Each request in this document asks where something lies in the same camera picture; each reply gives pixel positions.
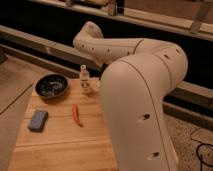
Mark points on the red chili pepper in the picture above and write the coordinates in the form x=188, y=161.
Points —
x=75, y=115

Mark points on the dark ceramic bowl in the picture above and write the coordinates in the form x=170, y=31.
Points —
x=51, y=86

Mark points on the wooden cutting board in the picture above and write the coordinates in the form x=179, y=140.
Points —
x=63, y=145

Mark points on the clear gripper finger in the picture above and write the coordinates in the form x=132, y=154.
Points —
x=84, y=79

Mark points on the blue sponge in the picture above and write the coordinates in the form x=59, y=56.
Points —
x=38, y=120

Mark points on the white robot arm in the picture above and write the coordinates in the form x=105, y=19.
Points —
x=139, y=73

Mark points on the white ceramic cup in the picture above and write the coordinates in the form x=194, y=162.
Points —
x=97, y=85

